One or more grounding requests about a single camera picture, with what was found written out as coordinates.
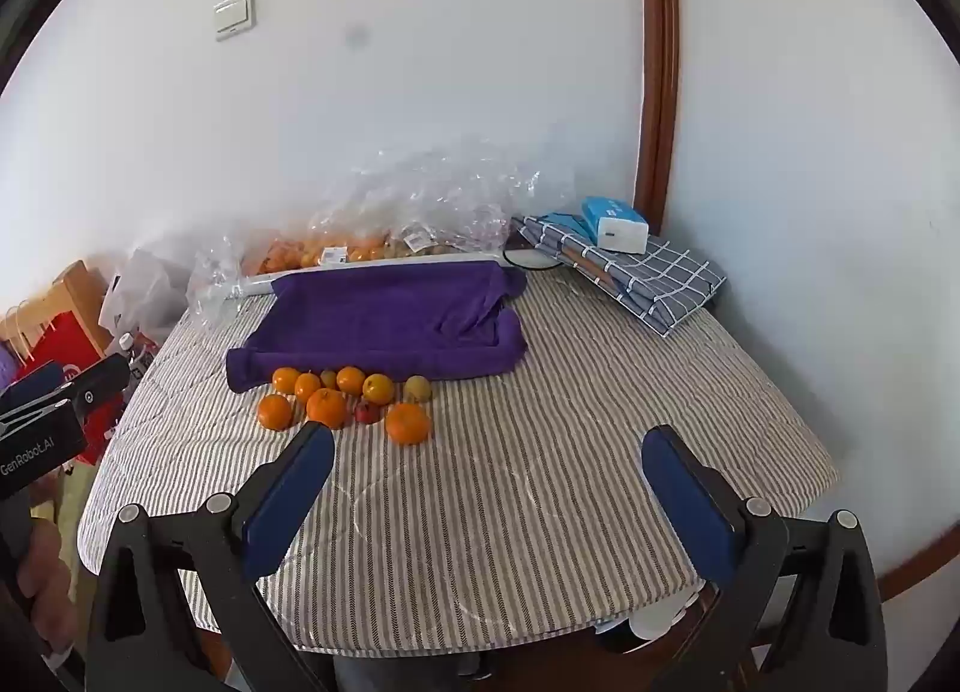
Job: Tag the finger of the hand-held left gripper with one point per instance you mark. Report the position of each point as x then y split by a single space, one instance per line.
34 381
97 381

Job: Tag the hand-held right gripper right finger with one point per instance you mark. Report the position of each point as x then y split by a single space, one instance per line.
682 497

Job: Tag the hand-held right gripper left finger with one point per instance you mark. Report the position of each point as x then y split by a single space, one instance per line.
289 497

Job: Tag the small red fruit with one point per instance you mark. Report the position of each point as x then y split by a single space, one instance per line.
367 413

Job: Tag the small yellowish fruit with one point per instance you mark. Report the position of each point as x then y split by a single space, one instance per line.
328 378

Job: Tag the large orange mandarin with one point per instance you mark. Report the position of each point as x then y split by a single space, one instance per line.
408 423

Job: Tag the yellow-orange citrus fruit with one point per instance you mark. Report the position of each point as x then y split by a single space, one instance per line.
379 389

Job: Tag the yellow-green fruit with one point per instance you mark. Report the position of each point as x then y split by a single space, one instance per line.
418 388

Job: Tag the white tray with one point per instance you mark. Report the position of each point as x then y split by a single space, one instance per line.
253 283

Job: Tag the person's left forearm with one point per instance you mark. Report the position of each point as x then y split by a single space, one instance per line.
21 651

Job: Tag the person's left hand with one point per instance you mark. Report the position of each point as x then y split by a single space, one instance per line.
46 587

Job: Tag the red paper bag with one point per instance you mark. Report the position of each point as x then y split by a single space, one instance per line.
64 351

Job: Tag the small bottle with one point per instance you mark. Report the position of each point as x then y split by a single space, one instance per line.
131 351

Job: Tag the cardboard box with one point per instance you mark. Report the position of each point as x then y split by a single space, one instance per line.
79 294

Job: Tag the white plastic bag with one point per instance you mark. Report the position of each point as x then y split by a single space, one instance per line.
142 291

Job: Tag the striped quilted table cloth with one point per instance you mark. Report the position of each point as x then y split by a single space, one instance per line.
525 452

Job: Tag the purple towel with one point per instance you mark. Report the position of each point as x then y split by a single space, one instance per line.
375 317

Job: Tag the clear bag of oranges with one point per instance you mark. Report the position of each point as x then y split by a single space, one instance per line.
277 258
349 246

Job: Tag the folded grey checked cloth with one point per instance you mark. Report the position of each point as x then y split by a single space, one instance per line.
660 279

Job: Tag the blue and white tissue pack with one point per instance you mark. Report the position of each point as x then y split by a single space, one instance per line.
619 227

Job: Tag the black-rimmed round dish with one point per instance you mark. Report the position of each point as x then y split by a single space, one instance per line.
525 259

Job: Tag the clear bag of yellow fruit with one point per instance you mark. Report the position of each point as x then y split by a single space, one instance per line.
450 204

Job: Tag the white light switch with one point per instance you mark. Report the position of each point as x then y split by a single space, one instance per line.
234 15

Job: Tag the brown wooden door frame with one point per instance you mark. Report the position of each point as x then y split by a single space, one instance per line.
658 62

